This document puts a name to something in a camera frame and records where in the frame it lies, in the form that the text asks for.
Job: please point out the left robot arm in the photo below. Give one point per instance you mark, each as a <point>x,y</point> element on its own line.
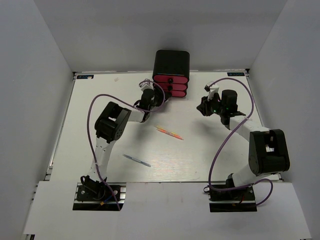
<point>110,126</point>

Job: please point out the left blue table label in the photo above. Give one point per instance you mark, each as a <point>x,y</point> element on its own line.
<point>85,77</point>

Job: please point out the right blue table label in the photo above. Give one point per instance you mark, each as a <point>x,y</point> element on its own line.
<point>235,74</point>

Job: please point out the orange highlighter pen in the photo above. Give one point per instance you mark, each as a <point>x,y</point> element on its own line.
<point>172,135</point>

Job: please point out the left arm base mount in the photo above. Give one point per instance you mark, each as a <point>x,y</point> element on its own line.
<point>96,196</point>

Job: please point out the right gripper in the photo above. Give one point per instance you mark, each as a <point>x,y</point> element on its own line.
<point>204,107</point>

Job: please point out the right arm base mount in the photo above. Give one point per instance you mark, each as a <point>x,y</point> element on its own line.
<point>232,201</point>

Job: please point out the black drawer cabinet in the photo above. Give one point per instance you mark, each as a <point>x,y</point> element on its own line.
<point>172,62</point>

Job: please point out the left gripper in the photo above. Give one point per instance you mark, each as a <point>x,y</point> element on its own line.
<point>160,95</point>

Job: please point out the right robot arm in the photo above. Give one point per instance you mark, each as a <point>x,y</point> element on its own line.
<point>267,154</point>

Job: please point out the blue thin pen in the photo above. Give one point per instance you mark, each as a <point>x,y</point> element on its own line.
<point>137,160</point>

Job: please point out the blue table label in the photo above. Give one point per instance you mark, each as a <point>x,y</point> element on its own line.
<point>85,77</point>
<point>235,74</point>

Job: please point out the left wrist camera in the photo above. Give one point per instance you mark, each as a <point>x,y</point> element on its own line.
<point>145,85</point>

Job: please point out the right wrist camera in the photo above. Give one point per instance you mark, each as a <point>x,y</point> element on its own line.
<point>211,88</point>

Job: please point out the yellow highlighter pen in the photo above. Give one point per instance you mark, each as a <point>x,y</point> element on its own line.
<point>164,130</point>

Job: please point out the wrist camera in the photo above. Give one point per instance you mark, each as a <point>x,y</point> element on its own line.
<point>211,88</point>
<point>145,85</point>

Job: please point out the pink top drawer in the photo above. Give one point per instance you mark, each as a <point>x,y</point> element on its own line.
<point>171,79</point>

